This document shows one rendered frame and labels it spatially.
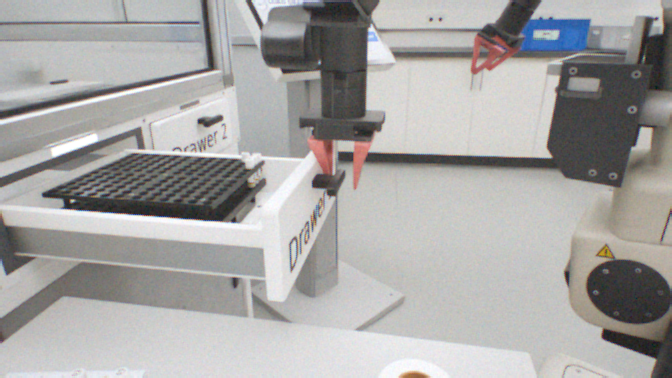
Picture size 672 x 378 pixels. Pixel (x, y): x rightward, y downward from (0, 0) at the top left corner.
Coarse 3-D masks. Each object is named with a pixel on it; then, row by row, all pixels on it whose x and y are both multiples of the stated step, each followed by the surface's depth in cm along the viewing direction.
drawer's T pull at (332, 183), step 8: (320, 176) 54; (328, 176) 54; (336, 176) 54; (344, 176) 56; (312, 184) 53; (320, 184) 53; (328, 184) 52; (336, 184) 51; (328, 192) 50; (336, 192) 50
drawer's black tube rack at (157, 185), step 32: (128, 160) 64; (160, 160) 64; (192, 160) 64; (224, 160) 64; (64, 192) 52; (96, 192) 52; (128, 192) 52; (160, 192) 52; (192, 192) 52; (256, 192) 61
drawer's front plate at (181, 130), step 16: (192, 112) 85; (208, 112) 91; (224, 112) 99; (160, 128) 75; (176, 128) 80; (192, 128) 85; (208, 128) 92; (224, 128) 99; (160, 144) 75; (176, 144) 80; (224, 144) 100
